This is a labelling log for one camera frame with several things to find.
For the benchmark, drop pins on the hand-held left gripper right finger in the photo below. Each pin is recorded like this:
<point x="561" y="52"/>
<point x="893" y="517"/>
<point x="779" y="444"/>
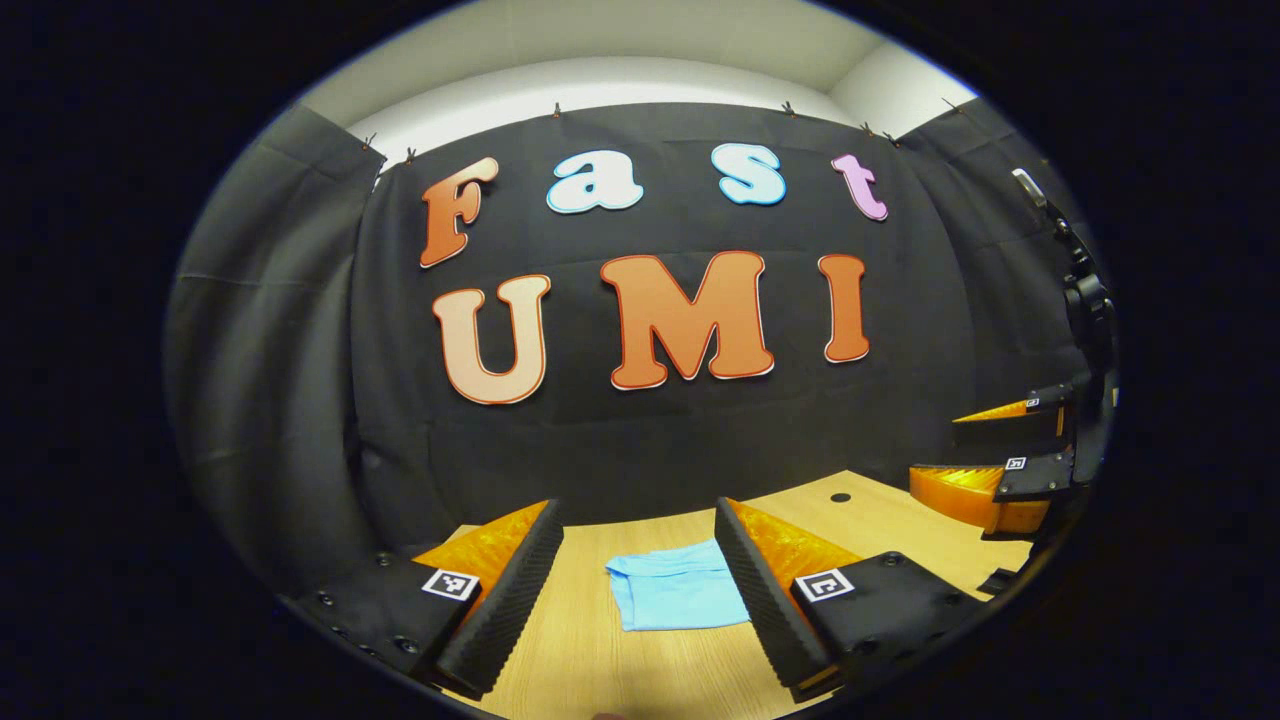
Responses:
<point x="760" y="600"/>

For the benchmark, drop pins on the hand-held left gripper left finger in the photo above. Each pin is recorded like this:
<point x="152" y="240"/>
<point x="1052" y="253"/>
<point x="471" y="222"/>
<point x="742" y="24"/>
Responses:
<point x="510" y="610"/>

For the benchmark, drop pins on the black backdrop cloth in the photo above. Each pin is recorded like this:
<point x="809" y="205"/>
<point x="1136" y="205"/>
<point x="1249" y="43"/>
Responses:
<point x="650" y="450"/>

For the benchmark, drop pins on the light blue T-shirt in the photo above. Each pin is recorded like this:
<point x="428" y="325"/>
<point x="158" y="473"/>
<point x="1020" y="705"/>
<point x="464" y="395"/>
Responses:
<point x="670" y="590"/>

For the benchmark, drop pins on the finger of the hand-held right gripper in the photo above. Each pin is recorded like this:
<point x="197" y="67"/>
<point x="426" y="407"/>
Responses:
<point x="1040" y="478"/>
<point x="1010" y="430"/>

